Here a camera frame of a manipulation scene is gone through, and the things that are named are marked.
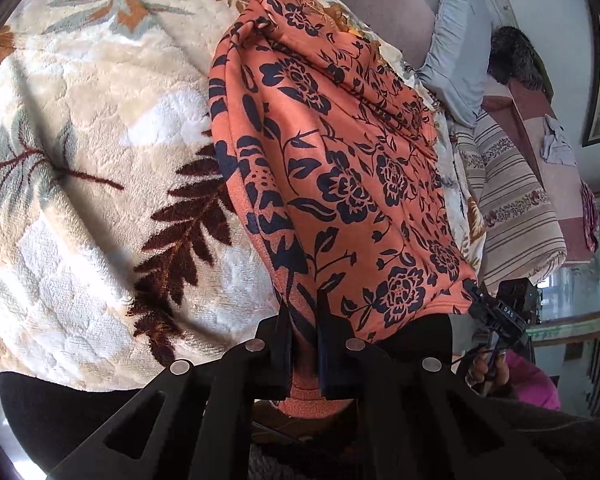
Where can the striped floral folded quilt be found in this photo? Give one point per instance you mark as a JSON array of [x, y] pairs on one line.
[[523, 236]]

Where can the small grey white cloth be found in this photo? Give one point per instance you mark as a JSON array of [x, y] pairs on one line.
[[555, 148]]

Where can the black fuzzy cushion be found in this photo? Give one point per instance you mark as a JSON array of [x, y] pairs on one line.
[[512, 56]]

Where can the cream leaf-pattern fleece blanket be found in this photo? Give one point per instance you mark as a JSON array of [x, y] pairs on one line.
[[120, 249]]

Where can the light blue grey pillow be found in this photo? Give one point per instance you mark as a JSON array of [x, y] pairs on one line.
[[456, 65]]

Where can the pink maroon patchwork quilt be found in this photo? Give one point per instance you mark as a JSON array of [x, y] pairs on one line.
[[522, 114]]

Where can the orange floral blouse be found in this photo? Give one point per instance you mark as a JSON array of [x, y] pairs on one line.
[[328, 158]]

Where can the person's right hand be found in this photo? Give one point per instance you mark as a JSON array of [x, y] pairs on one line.
[[489, 368]]

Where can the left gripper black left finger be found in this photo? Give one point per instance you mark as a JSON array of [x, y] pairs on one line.
[[191, 421]]

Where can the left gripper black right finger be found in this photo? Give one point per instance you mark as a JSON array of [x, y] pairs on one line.
[[423, 422]]

